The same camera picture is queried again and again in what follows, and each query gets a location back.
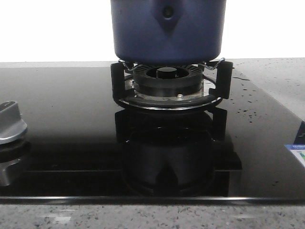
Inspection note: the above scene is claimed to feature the dark blue cooking pot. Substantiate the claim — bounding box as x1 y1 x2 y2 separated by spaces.
111 0 226 65

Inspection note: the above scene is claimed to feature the right black pot support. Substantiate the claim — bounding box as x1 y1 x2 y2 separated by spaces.
111 58 233 111

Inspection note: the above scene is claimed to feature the right gas burner head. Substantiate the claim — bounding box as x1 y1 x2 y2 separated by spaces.
133 65 203 97

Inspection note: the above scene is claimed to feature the black glass gas stove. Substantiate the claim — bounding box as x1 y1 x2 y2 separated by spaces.
0 64 305 204

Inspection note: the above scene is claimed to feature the silver stove control knob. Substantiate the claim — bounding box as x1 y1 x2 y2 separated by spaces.
0 101 27 145

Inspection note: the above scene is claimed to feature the blue white energy label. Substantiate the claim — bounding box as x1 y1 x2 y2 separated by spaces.
285 144 305 167

